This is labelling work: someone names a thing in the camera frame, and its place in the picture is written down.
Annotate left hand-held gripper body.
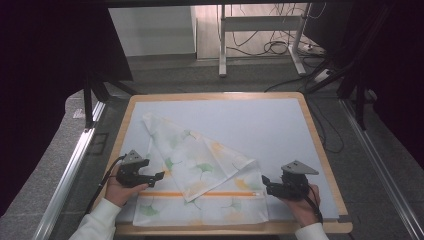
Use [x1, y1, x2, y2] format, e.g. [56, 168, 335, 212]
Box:
[115, 149, 151, 188]

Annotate black metal stand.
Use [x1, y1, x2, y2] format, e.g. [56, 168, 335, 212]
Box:
[82, 69, 143, 130]
[303, 3, 396, 132]

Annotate black floor cable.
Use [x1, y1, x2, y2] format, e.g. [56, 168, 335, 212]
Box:
[308, 99, 345, 155]

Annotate pale blue table mat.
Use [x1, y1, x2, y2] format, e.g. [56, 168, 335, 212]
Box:
[114, 98, 340, 224]

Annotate person's left hand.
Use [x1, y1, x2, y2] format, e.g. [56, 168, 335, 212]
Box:
[104, 164, 150, 208]

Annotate wooden table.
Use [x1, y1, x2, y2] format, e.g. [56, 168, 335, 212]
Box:
[90, 92, 354, 236]

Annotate white leaf-print cloth orange stripe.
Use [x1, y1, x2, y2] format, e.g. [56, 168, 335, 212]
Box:
[132, 112, 270, 228]

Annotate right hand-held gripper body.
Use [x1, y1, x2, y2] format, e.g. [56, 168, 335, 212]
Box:
[270, 160, 320, 202]

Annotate dark floor plate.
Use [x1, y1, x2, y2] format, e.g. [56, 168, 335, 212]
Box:
[87, 132, 110, 156]

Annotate white power strip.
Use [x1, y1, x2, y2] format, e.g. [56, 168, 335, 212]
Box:
[313, 68, 335, 84]

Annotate white metal desk frame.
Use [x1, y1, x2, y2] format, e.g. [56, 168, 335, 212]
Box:
[217, 3, 313, 78]

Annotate tangle of black floor cables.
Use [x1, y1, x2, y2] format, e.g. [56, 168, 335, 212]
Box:
[226, 3, 326, 58]

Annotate hand-held gripper black cable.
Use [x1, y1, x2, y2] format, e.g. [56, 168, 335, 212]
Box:
[302, 184, 324, 224]
[83, 153, 128, 215]

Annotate person's right hand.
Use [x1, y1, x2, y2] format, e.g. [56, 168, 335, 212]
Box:
[279, 183, 322, 228]

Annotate white cabinet panel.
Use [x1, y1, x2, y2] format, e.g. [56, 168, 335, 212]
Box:
[108, 5, 198, 58]

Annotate right hand-held gripper black cable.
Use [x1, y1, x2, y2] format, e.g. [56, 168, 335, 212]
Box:
[302, 184, 324, 224]

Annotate aluminium rail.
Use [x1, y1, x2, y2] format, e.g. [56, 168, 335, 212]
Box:
[339, 98, 424, 240]
[32, 101, 107, 240]

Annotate left hand-held gripper black cable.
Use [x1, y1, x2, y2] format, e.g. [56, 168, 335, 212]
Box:
[83, 153, 128, 215]

